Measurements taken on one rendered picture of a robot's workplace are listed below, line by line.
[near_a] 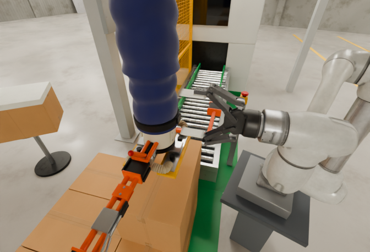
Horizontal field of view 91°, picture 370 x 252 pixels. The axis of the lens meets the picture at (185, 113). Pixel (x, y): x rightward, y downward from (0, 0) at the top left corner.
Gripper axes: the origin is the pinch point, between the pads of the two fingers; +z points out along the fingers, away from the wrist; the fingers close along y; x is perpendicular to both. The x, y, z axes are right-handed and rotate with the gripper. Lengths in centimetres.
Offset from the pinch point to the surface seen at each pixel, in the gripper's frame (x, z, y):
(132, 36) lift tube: 14.9, 21.6, -16.5
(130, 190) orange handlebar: -9.2, 18.9, 33.1
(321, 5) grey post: 344, -136, -1
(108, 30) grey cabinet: 126, 112, 8
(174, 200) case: 7, 8, 64
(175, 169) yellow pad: 13.5, 8.3, 45.5
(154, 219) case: -5, 14, 64
